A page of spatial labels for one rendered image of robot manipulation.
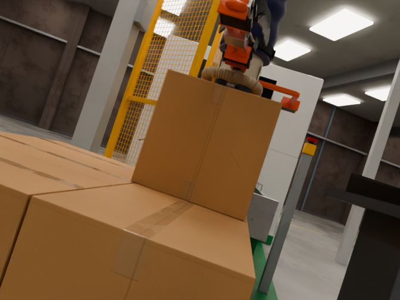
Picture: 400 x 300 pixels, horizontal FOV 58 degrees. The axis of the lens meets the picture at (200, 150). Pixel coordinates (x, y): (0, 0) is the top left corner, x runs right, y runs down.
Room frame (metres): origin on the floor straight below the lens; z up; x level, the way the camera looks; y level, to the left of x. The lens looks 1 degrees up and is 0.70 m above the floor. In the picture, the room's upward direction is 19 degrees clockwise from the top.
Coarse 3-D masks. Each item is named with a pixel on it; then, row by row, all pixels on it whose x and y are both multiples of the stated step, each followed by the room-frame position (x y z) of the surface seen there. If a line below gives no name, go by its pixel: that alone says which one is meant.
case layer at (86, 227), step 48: (0, 144) 1.07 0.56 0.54; (48, 144) 1.52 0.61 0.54; (0, 192) 0.62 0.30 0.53; (48, 192) 0.68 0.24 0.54; (96, 192) 0.83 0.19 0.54; (144, 192) 1.07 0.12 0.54; (0, 240) 0.62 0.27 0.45; (48, 240) 0.61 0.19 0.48; (96, 240) 0.60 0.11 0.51; (144, 240) 0.59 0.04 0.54; (192, 240) 0.67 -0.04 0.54; (240, 240) 0.83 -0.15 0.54; (0, 288) 0.62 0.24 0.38; (48, 288) 0.60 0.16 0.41; (96, 288) 0.59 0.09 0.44; (144, 288) 0.59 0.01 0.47; (192, 288) 0.58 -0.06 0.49; (240, 288) 0.57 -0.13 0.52
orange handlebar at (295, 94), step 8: (232, 0) 0.86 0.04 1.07; (232, 8) 0.87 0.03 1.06; (240, 8) 0.86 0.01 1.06; (240, 32) 1.01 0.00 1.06; (232, 48) 1.15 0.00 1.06; (240, 48) 1.13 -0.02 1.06; (272, 88) 1.52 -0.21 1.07; (280, 88) 1.52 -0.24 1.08; (296, 96) 1.52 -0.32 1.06; (288, 104) 1.72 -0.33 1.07
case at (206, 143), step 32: (160, 96) 1.22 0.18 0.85; (192, 96) 1.20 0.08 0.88; (224, 96) 1.19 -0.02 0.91; (256, 96) 1.17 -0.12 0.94; (160, 128) 1.22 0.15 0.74; (192, 128) 1.20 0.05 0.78; (224, 128) 1.18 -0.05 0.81; (256, 128) 1.17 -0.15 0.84; (160, 160) 1.21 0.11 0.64; (192, 160) 1.19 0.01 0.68; (224, 160) 1.18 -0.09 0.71; (256, 160) 1.17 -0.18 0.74; (192, 192) 1.19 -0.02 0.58; (224, 192) 1.18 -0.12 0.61
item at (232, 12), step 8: (224, 0) 0.88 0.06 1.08; (240, 0) 0.87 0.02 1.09; (248, 0) 0.87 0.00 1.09; (224, 8) 0.88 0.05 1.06; (224, 16) 0.89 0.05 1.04; (232, 16) 0.88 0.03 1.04; (240, 16) 0.87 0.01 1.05; (224, 24) 0.95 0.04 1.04; (232, 24) 0.93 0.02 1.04; (240, 24) 0.91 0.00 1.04
